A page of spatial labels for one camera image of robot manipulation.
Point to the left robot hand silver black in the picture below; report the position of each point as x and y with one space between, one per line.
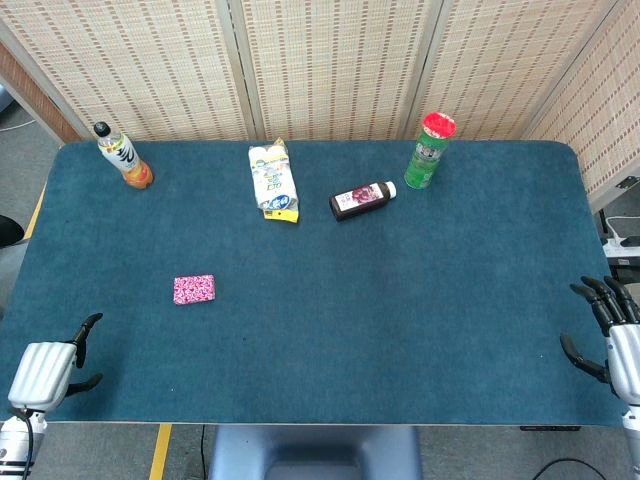
42 372

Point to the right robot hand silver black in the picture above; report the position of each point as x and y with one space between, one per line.
625 360

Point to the pink patterned square pad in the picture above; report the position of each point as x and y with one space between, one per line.
194 290

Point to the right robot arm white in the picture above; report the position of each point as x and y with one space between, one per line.
632 435

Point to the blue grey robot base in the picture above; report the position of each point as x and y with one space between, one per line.
315 450

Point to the black table control panel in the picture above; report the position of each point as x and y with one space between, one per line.
550 428

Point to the white power strip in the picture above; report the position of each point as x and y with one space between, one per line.
620 247

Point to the black round object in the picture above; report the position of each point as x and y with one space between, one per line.
9 231

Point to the orange drink bottle black cap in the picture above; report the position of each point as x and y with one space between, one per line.
125 160

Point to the woven bamboo screen panel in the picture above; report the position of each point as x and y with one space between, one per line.
335 65
500 65
125 60
600 110

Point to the blue table mat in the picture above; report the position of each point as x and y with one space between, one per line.
350 300

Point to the green chip can red lid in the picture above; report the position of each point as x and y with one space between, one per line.
425 160

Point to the white yellow snack package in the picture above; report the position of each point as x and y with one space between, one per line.
274 180

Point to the dark juice bottle white cap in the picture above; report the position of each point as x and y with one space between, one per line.
357 200

